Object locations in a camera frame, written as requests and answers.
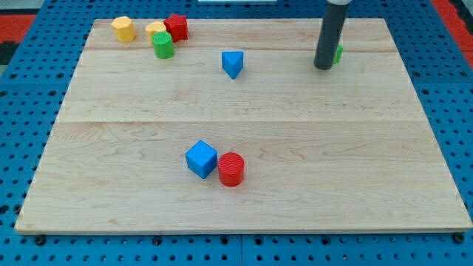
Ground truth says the blue triangle block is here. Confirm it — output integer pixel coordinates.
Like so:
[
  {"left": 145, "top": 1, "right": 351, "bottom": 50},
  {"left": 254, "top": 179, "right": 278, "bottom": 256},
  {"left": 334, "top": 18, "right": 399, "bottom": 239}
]
[{"left": 221, "top": 51, "right": 244, "bottom": 79}]

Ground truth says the red cylinder block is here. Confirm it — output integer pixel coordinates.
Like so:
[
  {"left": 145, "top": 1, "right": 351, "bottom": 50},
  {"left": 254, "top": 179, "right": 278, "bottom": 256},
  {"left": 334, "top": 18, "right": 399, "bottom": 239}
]
[{"left": 217, "top": 152, "right": 245, "bottom": 187}]

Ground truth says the blue cube block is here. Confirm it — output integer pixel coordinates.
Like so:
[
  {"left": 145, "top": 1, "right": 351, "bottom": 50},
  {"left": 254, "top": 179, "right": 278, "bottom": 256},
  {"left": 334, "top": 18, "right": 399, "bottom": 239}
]
[{"left": 185, "top": 140, "right": 218, "bottom": 179}]

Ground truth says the light wooden board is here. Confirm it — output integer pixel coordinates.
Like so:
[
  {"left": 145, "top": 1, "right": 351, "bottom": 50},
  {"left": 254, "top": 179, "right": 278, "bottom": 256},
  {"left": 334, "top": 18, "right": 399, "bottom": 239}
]
[{"left": 16, "top": 18, "right": 472, "bottom": 235}]

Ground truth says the green cylinder block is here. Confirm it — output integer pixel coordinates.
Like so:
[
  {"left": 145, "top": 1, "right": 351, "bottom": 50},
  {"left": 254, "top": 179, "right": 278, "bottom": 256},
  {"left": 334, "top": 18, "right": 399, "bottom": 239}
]
[{"left": 152, "top": 31, "right": 174, "bottom": 59}]

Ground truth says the red star block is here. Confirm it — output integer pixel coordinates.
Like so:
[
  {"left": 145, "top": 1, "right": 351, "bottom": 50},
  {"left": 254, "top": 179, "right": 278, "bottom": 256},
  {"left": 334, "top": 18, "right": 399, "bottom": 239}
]
[{"left": 163, "top": 13, "right": 188, "bottom": 43}]

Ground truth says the green block behind tool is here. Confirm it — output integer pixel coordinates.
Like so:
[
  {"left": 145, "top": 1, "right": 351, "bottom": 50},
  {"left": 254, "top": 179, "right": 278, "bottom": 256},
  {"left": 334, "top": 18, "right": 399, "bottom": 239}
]
[{"left": 333, "top": 44, "right": 344, "bottom": 64}]

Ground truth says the yellow cylinder block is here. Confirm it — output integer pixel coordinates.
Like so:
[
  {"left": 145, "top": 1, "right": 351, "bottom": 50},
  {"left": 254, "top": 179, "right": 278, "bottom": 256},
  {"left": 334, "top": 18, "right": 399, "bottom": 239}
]
[{"left": 145, "top": 21, "right": 167, "bottom": 44}]

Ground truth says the yellow hexagon block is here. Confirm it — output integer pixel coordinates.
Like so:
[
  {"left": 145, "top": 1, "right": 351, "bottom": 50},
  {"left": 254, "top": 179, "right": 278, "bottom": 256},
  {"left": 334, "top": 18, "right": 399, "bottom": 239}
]
[{"left": 111, "top": 16, "right": 136, "bottom": 43}]

